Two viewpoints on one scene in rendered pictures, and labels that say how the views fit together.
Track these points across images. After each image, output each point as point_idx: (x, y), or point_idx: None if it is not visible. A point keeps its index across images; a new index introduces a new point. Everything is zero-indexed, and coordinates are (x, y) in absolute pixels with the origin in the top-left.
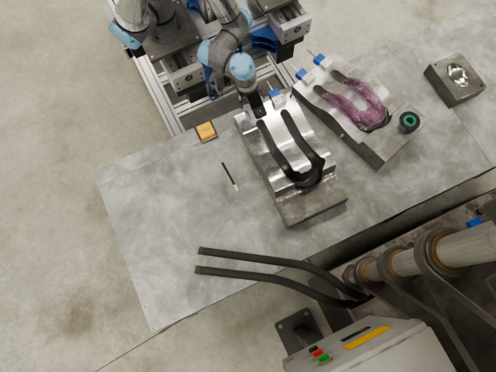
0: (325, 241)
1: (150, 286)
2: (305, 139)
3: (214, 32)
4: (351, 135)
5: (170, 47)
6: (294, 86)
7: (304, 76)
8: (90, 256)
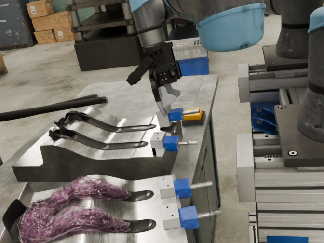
0: (16, 156)
1: (113, 85)
2: (96, 149)
3: (296, 103)
4: (50, 191)
5: (270, 52)
6: (172, 174)
7: (171, 178)
8: (219, 163)
